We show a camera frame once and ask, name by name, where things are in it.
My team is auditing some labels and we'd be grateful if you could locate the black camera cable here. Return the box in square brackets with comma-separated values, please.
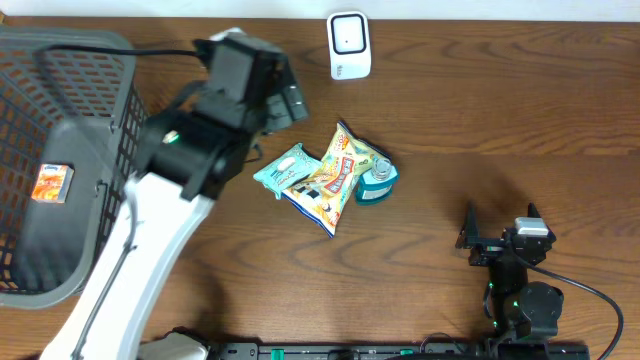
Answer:
[32, 43, 201, 119]
[509, 244, 625, 360]

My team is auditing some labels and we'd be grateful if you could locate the orange tissue box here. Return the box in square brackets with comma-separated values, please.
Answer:
[31, 164, 75, 204]

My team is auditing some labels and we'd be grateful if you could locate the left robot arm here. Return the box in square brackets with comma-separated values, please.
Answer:
[43, 30, 309, 359]

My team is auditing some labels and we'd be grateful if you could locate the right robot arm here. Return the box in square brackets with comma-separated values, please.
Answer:
[456, 204, 564, 359]

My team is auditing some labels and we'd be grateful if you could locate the grey plastic shopping basket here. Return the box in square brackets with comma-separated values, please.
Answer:
[1, 26, 147, 310]

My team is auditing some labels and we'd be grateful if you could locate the black left camera cable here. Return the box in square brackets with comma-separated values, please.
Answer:
[32, 43, 201, 119]

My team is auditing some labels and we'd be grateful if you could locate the light teal snack packet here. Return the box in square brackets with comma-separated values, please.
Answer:
[253, 143, 321, 200]

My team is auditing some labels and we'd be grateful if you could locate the black mounting rail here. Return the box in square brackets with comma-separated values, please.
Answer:
[208, 340, 590, 360]

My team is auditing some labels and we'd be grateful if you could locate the teal mouthwash bottle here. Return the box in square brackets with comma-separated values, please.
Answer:
[355, 158, 399, 205]

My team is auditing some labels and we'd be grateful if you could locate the black right camera cable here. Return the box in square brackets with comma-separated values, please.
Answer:
[509, 244, 625, 360]

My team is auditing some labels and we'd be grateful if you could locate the white barcode scanner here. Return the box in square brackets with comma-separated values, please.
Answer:
[326, 11, 372, 80]

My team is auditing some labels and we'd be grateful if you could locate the yellow snack bag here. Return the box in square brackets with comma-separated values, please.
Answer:
[282, 121, 389, 238]

